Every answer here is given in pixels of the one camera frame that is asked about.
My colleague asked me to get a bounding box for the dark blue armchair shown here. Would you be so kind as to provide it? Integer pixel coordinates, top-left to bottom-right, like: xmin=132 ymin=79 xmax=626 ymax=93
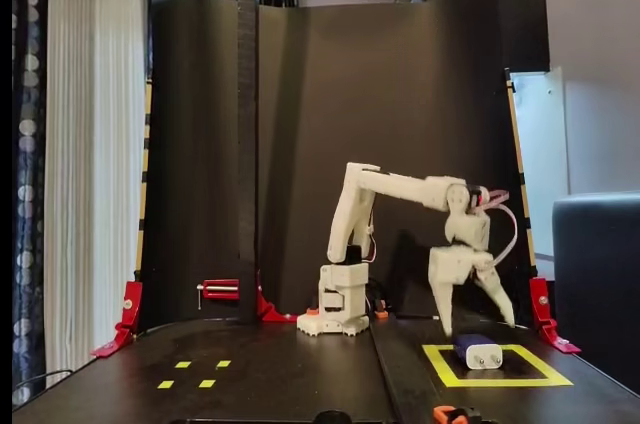
xmin=551 ymin=190 xmax=640 ymax=395

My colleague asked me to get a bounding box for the blue and white charger plug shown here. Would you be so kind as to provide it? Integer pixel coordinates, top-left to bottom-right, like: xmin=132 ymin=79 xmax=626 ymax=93
xmin=452 ymin=333 xmax=505 ymax=372

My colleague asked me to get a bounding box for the red corner bracket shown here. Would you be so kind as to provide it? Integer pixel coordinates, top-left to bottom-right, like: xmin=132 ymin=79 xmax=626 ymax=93
xmin=528 ymin=276 xmax=582 ymax=356
xmin=89 ymin=280 xmax=144 ymax=359

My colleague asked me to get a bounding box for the orange and black spring clamp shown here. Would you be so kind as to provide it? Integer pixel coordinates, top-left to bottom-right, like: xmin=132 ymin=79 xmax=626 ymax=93
xmin=432 ymin=404 xmax=484 ymax=424

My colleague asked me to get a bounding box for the red post foot bracket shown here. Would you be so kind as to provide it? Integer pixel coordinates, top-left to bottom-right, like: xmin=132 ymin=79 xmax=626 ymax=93
xmin=256 ymin=268 xmax=300 ymax=324

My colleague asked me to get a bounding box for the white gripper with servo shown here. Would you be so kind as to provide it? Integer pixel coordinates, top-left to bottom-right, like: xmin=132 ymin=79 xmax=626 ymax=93
xmin=430 ymin=243 xmax=516 ymax=338

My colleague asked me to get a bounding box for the yellow tape square outline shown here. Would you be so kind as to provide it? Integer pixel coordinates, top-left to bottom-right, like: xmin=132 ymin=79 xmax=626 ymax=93
xmin=421 ymin=342 xmax=575 ymax=389

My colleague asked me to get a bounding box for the black flat bar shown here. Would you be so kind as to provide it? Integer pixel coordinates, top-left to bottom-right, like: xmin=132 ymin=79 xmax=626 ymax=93
xmin=369 ymin=321 xmax=404 ymax=424

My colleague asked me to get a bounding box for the white pleated curtain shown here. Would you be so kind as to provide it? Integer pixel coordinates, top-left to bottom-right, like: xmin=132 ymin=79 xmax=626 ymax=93
xmin=43 ymin=0 xmax=149 ymax=388

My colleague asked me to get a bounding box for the thin grey cable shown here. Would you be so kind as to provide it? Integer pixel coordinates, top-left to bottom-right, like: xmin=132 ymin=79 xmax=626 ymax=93
xmin=12 ymin=368 xmax=74 ymax=398

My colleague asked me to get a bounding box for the striped wooden support stick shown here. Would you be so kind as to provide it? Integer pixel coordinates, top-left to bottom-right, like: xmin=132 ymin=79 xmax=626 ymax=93
xmin=503 ymin=67 xmax=539 ymax=279
xmin=134 ymin=81 xmax=153 ymax=280

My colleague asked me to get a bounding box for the black backdrop sheet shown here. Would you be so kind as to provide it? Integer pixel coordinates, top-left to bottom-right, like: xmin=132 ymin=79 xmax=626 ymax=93
xmin=135 ymin=0 xmax=536 ymax=333

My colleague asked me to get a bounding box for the red white servo wire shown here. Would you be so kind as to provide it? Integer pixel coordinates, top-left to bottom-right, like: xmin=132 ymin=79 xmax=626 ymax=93
xmin=479 ymin=189 xmax=520 ymax=266

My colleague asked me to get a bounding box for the red screw clamp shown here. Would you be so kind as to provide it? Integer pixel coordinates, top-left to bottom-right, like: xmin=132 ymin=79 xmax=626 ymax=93
xmin=195 ymin=277 xmax=241 ymax=311

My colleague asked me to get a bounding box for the black cabinet panel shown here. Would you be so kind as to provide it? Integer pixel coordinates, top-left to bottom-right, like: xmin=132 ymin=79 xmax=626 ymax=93
xmin=422 ymin=0 xmax=551 ymax=73

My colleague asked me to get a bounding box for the black vertical notched post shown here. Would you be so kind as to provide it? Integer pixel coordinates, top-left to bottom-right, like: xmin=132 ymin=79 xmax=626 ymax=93
xmin=237 ymin=0 xmax=260 ymax=328

